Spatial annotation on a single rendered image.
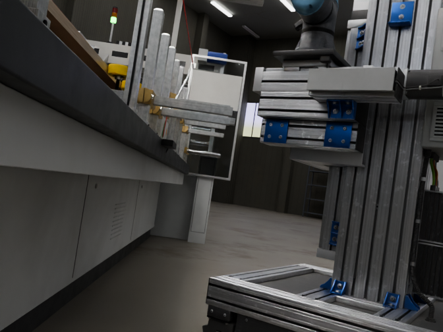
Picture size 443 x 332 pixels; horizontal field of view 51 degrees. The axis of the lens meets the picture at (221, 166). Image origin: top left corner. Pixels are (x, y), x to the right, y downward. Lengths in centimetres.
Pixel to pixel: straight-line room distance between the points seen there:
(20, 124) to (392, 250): 132
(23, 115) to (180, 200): 388
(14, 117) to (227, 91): 386
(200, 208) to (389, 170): 289
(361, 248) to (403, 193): 24
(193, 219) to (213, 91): 121
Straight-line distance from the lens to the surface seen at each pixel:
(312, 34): 172
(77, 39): 138
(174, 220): 454
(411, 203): 170
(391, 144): 173
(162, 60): 191
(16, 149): 69
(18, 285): 139
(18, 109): 68
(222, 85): 447
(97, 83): 88
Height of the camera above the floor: 53
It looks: 3 degrees up
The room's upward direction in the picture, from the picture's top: 8 degrees clockwise
